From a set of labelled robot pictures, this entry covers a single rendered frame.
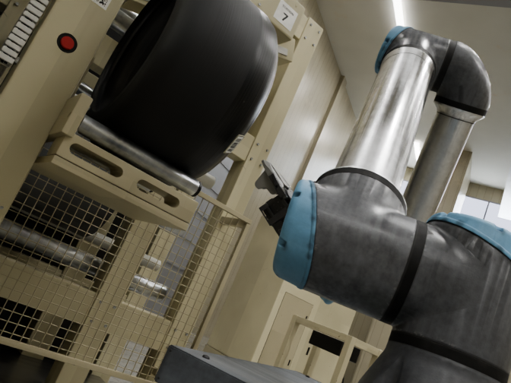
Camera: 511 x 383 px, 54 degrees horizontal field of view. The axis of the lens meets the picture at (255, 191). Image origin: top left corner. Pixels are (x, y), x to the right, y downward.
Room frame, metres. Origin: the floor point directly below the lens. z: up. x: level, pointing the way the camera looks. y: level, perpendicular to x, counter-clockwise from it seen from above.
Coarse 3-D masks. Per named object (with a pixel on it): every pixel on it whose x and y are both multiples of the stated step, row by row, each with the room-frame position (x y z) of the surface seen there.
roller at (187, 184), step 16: (80, 128) 1.09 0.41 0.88; (96, 128) 1.10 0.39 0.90; (112, 144) 1.13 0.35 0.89; (128, 144) 1.14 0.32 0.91; (128, 160) 1.17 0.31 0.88; (144, 160) 1.17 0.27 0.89; (160, 160) 1.19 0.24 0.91; (160, 176) 1.21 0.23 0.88; (176, 176) 1.22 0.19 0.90; (192, 192) 1.26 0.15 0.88
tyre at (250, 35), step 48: (192, 0) 1.05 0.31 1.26; (240, 0) 1.12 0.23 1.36; (144, 48) 1.50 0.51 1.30; (192, 48) 1.04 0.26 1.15; (240, 48) 1.09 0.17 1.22; (96, 96) 1.38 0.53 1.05; (144, 96) 1.08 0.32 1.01; (192, 96) 1.08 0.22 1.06; (240, 96) 1.12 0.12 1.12; (96, 144) 1.28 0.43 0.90; (144, 144) 1.17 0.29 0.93; (192, 144) 1.17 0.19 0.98
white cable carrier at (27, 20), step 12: (36, 0) 1.06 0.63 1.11; (48, 0) 1.07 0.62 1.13; (24, 12) 1.05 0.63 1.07; (36, 12) 1.06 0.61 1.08; (24, 24) 1.08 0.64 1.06; (12, 36) 1.05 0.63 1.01; (24, 36) 1.06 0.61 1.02; (12, 48) 1.06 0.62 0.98; (0, 60) 1.09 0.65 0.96; (12, 60) 1.06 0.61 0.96
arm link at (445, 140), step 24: (456, 48) 0.93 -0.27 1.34; (456, 72) 0.94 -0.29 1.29; (480, 72) 0.94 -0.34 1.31; (456, 96) 0.96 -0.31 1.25; (480, 96) 0.95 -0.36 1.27; (456, 120) 0.99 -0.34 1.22; (432, 144) 1.04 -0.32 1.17; (456, 144) 1.02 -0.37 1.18; (432, 168) 1.05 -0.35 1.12; (408, 192) 1.11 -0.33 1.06; (432, 192) 1.08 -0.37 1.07; (408, 216) 1.12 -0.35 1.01
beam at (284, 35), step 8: (256, 0) 1.57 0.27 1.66; (264, 0) 1.59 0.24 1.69; (272, 0) 1.60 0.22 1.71; (280, 0) 1.62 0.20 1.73; (288, 0) 1.63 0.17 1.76; (296, 0) 1.65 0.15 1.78; (264, 8) 1.59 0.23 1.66; (272, 8) 1.61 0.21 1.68; (296, 8) 1.66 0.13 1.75; (304, 8) 1.68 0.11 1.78; (272, 16) 1.62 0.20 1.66; (280, 24) 1.64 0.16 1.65; (296, 24) 1.67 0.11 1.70; (280, 32) 1.66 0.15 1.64; (288, 32) 1.66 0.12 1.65; (280, 40) 1.71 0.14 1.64; (288, 40) 1.69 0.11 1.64
